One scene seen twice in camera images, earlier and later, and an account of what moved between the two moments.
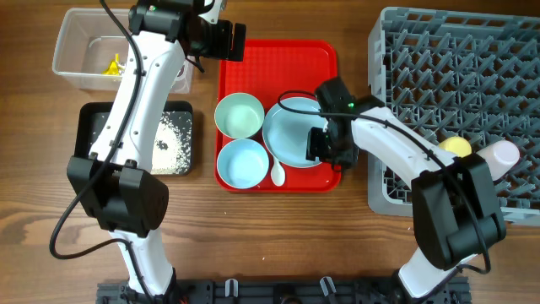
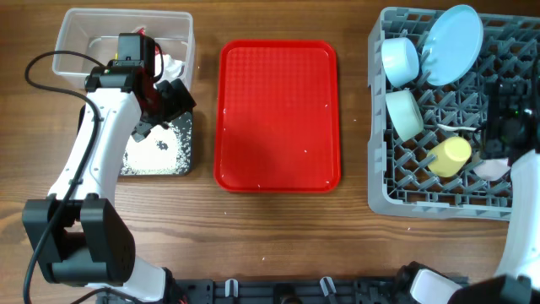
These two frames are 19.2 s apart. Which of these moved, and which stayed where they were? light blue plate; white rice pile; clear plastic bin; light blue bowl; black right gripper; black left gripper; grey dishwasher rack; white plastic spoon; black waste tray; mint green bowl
Moved: black right gripper; mint green bowl; light blue bowl; black left gripper; light blue plate; white plastic spoon
Stayed: grey dishwasher rack; black waste tray; white rice pile; clear plastic bin
